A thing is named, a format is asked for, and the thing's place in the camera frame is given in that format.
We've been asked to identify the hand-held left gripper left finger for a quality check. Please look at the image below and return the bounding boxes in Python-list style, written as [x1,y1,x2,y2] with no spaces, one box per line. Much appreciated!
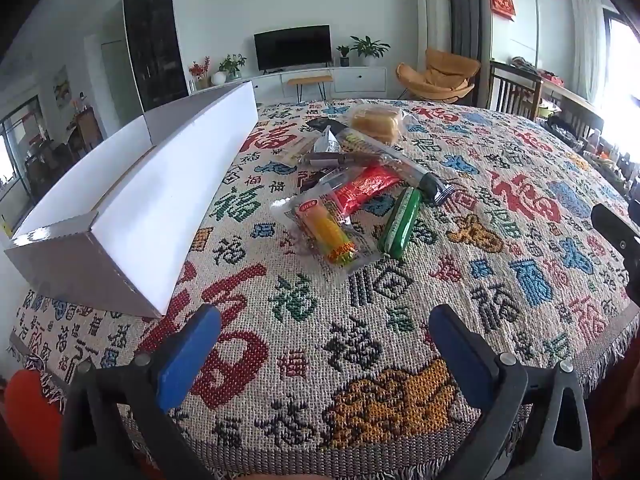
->
[59,304,223,480]

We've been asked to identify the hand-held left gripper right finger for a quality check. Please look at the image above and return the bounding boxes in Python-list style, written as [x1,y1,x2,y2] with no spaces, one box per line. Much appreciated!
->
[428,304,593,480]

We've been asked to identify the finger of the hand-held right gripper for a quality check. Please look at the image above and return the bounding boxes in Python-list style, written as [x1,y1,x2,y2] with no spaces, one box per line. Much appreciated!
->
[591,203,640,263]

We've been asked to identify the green sausage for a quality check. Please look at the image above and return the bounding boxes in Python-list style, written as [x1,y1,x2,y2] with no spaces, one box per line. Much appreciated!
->
[377,187,423,261]

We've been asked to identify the white cardboard box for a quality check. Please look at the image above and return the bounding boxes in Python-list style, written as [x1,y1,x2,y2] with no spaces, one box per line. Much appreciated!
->
[4,81,259,319]

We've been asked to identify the yellow corn sausage packet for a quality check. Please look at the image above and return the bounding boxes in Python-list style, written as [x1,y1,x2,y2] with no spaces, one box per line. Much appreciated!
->
[272,169,377,275]

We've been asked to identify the red snack packet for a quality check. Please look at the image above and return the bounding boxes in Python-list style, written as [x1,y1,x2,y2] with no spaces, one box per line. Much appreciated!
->
[332,165,402,217]

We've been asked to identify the long dark snack packet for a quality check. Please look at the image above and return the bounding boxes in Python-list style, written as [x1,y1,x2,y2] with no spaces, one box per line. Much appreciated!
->
[306,117,456,207]

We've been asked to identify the beige snack bar packet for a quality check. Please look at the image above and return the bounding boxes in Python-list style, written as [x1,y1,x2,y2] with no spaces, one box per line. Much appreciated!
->
[270,135,321,167]

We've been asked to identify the dark brown chocolate bar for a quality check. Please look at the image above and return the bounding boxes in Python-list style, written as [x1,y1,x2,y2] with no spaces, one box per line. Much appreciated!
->
[300,151,351,168]

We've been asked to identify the clear bread packet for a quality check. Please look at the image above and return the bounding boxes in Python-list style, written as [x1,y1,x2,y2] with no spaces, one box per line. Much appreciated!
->
[348,102,416,145]

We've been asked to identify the white triangular pouch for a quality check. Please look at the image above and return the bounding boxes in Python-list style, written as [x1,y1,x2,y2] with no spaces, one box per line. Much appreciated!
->
[314,126,347,157]

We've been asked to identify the printed blanket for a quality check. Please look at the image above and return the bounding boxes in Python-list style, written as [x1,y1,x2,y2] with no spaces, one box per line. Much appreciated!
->
[7,99,640,480]

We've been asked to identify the cluttered wooden table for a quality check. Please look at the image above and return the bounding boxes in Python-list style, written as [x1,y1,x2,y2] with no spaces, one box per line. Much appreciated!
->
[510,57,640,191]

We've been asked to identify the red cloth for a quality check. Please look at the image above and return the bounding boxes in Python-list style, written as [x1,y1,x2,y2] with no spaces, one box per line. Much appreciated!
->
[5,370,66,480]

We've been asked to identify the dark wooden chair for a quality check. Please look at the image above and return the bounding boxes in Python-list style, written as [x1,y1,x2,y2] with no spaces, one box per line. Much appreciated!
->
[487,60,543,118]

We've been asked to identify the white sheer curtain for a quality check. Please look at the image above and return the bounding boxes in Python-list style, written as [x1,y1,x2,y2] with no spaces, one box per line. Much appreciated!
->
[569,0,608,106]

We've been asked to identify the orange lounge chair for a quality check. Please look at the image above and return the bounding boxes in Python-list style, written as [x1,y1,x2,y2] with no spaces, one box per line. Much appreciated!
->
[396,48,482,106]

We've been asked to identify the wooden dining chair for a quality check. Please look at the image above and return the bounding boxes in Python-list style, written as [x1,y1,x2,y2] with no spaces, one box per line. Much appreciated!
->
[74,107,103,153]

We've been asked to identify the glass balcony door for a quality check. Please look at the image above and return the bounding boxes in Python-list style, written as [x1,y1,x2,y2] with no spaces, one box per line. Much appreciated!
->
[0,95,46,196]

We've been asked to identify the grey curtain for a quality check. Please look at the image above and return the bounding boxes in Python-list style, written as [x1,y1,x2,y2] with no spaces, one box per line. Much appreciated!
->
[432,0,491,63]

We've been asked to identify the white door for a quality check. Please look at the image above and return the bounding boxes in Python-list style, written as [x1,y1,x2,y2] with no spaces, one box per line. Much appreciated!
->
[101,40,141,121]

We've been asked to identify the covered standing air conditioner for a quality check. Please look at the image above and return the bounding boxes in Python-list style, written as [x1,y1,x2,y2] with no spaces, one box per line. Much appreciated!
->
[415,0,452,56]

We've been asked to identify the red flowers in vase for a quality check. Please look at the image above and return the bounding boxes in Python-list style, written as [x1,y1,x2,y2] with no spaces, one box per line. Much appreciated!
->
[188,56,211,90]

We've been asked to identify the white television cabinet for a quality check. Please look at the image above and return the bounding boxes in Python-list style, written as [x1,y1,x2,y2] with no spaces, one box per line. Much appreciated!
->
[187,65,388,106]

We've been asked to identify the bushy potted plant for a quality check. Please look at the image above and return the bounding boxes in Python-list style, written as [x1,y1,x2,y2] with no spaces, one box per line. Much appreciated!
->
[218,53,247,82]

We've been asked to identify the wooden stool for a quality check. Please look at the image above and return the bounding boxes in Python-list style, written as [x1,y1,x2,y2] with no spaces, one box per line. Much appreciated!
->
[286,75,334,103]

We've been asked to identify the black display cabinet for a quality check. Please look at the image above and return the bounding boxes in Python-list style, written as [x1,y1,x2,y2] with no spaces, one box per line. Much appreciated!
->
[122,0,190,113]

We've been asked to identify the large potted plant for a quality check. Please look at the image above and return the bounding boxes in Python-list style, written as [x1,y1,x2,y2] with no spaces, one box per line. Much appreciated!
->
[350,35,392,67]

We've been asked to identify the black television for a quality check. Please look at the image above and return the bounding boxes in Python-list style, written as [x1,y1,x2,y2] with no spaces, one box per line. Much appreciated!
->
[253,25,333,72]

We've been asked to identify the red wall hanging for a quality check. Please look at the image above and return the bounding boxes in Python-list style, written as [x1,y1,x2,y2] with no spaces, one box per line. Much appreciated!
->
[489,0,517,22]

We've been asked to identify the wall painting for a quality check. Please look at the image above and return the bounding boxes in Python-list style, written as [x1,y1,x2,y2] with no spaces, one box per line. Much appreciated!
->
[52,66,72,109]

